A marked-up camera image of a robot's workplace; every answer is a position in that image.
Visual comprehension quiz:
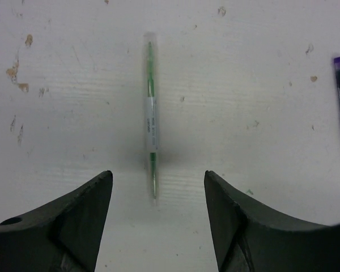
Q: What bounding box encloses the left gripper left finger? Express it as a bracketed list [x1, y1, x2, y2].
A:
[0, 171, 113, 271]

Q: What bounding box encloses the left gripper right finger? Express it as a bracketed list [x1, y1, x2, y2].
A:
[204, 171, 340, 271]

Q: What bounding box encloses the green clear highlighter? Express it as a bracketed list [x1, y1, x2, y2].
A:
[143, 32, 159, 203]

